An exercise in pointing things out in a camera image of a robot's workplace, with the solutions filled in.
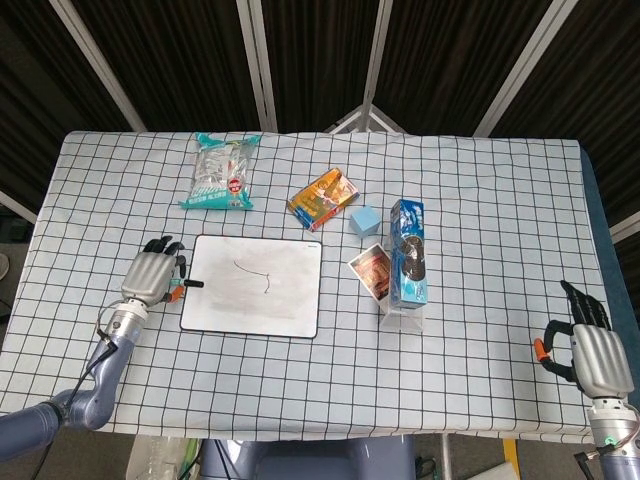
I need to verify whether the blue cookie box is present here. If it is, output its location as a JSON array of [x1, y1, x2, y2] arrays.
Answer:
[[389, 198, 429, 307]]

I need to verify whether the checked light blue tablecloth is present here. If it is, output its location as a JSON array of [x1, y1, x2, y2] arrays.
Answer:
[[0, 130, 614, 445]]

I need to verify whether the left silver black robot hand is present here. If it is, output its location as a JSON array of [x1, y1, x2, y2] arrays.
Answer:
[[121, 235, 190, 306]]

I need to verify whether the white partition frame post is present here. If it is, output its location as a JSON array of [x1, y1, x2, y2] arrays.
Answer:
[[48, 0, 148, 133], [236, 0, 279, 134], [472, 0, 572, 137], [608, 212, 640, 245], [0, 189, 39, 225]]

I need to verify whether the white partition post with feet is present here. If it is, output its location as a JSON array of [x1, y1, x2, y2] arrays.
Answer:
[[324, 0, 407, 135]]

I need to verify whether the white dry-erase board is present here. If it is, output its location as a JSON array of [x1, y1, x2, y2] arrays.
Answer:
[[179, 234, 323, 340]]

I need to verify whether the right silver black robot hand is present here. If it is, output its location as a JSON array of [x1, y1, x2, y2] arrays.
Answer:
[[533, 279, 634, 399]]

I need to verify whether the teal silver snack bag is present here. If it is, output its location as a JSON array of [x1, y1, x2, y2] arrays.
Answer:
[[179, 131, 262, 212]]

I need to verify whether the light blue foam cube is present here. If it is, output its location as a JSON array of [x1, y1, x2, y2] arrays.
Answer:
[[349, 204, 381, 238]]

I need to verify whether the orange snack box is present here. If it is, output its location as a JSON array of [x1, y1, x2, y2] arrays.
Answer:
[[286, 168, 362, 233]]

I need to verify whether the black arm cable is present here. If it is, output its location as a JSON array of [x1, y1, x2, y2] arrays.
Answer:
[[574, 446, 640, 469], [34, 327, 120, 480]]

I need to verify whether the clear plastic bag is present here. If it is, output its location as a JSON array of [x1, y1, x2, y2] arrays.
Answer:
[[124, 435, 201, 480]]

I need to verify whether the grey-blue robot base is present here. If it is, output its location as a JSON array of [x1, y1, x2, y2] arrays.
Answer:
[[199, 434, 417, 480]]

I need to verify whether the clear acrylic stand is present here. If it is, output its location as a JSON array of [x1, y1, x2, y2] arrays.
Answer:
[[378, 299, 426, 334]]

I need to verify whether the red photo card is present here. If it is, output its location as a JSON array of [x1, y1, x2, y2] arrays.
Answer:
[[347, 242, 393, 301]]

